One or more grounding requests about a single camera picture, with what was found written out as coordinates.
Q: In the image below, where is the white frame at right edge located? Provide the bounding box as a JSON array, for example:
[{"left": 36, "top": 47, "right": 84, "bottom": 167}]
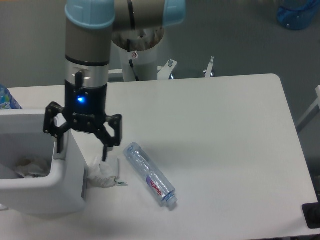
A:
[{"left": 296, "top": 85, "right": 320, "bottom": 134}]

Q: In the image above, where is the white mounting bracket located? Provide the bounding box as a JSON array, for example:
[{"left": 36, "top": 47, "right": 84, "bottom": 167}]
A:
[
  {"left": 108, "top": 69, "right": 124, "bottom": 83},
  {"left": 203, "top": 56, "right": 215, "bottom": 78},
  {"left": 157, "top": 59, "right": 178, "bottom": 80}
]

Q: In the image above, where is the crumpled trash inside can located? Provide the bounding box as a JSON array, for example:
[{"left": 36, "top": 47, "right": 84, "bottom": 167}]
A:
[{"left": 13, "top": 156, "right": 51, "bottom": 179}]

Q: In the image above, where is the white middle mounting bracket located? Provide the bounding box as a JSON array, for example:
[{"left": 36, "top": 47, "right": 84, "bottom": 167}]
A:
[{"left": 157, "top": 59, "right": 178, "bottom": 80}]

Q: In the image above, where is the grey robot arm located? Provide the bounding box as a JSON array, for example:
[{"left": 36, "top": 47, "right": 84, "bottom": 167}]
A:
[{"left": 43, "top": 0, "right": 186, "bottom": 158}]

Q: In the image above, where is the white push-lid trash can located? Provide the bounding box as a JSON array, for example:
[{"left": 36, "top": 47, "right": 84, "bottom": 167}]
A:
[{"left": 0, "top": 109, "right": 88, "bottom": 215}]

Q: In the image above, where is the blue labelled bottle at left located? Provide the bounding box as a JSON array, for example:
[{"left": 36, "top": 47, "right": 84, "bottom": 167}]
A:
[{"left": 0, "top": 84, "right": 22, "bottom": 110}]

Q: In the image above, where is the white right mounting bracket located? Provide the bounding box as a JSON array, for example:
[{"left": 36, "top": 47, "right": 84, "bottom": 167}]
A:
[{"left": 203, "top": 56, "right": 215, "bottom": 78}]

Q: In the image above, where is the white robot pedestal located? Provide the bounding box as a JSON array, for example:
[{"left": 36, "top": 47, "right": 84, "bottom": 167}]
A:
[{"left": 112, "top": 27, "right": 165, "bottom": 82}]

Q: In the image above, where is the clear empty plastic bottle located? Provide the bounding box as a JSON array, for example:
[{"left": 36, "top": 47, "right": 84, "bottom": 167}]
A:
[{"left": 123, "top": 142, "right": 178, "bottom": 210}]

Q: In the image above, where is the black clamp at table corner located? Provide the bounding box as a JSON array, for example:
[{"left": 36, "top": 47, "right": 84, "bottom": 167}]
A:
[{"left": 302, "top": 202, "right": 320, "bottom": 229}]

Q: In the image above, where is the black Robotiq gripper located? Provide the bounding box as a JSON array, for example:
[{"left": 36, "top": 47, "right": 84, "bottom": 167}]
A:
[{"left": 43, "top": 81, "right": 123, "bottom": 162}]

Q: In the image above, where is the white left mounting bracket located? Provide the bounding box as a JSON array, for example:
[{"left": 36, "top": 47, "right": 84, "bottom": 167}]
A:
[{"left": 108, "top": 69, "right": 124, "bottom": 83}]

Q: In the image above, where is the crumpled white paper wrapper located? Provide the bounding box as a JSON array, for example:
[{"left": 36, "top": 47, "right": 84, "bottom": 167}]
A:
[{"left": 88, "top": 155, "right": 128, "bottom": 188}]

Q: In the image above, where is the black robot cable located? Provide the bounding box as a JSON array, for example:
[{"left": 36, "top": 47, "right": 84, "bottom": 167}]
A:
[{"left": 126, "top": 38, "right": 140, "bottom": 82}]

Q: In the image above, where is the large blue water jug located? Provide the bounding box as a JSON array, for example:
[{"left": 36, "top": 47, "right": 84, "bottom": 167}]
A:
[{"left": 276, "top": 0, "right": 320, "bottom": 31}]

